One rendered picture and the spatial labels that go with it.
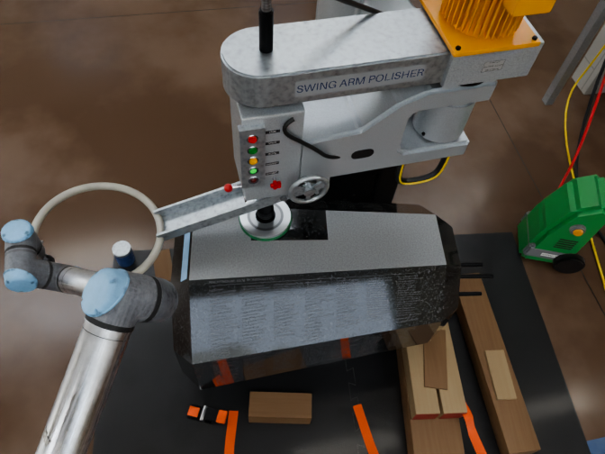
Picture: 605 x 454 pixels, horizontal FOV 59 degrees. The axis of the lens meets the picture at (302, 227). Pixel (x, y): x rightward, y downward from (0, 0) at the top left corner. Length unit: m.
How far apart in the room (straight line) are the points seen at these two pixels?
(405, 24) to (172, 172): 2.17
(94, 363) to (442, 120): 1.34
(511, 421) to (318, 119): 1.80
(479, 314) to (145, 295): 2.12
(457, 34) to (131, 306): 1.18
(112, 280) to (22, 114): 2.95
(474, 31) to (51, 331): 2.49
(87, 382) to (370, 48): 1.16
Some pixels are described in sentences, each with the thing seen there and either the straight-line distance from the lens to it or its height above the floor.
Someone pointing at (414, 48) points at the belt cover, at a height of 1.74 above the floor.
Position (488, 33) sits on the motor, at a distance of 1.72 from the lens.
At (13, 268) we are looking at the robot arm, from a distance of 1.83.
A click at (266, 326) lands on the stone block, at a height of 0.72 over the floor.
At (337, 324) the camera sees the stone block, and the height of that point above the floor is 0.71.
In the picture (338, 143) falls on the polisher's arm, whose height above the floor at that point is 1.40.
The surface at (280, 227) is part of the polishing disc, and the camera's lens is 2.21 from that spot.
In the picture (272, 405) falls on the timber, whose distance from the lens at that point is 2.70.
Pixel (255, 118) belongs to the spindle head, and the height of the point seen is 1.58.
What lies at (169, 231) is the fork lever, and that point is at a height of 0.99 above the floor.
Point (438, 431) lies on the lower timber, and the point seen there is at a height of 0.14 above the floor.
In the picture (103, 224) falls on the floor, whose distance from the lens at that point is 3.42.
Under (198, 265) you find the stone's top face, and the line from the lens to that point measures 2.17.
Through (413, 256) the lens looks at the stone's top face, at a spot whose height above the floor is 0.87.
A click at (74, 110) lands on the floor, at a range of 4.08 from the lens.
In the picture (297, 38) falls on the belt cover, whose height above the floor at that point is 1.74.
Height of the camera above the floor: 2.75
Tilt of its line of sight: 57 degrees down
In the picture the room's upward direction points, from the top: 6 degrees clockwise
